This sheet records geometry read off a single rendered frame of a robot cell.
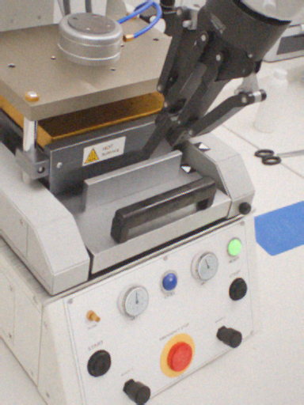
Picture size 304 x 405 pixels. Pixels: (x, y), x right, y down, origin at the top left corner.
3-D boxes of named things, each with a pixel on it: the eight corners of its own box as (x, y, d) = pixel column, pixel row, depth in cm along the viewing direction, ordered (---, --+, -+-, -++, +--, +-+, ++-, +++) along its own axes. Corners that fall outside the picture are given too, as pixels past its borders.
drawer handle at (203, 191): (109, 235, 72) (113, 208, 69) (202, 198, 80) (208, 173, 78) (119, 244, 71) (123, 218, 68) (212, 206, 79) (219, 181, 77)
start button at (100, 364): (87, 376, 74) (84, 356, 73) (106, 365, 76) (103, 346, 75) (95, 380, 73) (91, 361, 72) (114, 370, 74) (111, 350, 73)
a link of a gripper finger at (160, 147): (189, 111, 68) (193, 116, 67) (164, 149, 73) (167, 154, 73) (169, 116, 66) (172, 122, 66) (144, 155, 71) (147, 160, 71)
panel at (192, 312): (88, 434, 75) (62, 298, 69) (254, 333, 92) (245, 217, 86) (97, 442, 74) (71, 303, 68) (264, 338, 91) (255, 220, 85)
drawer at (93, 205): (-26, 150, 87) (-28, 102, 83) (100, 117, 100) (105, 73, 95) (91, 279, 71) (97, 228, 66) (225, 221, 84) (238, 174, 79)
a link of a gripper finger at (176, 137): (195, 107, 66) (210, 129, 65) (175, 136, 69) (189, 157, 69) (184, 110, 65) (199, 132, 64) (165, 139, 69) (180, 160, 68)
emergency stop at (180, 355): (165, 372, 82) (161, 346, 81) (187, 360, 84) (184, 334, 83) (172, 377, 81) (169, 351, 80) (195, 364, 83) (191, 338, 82)
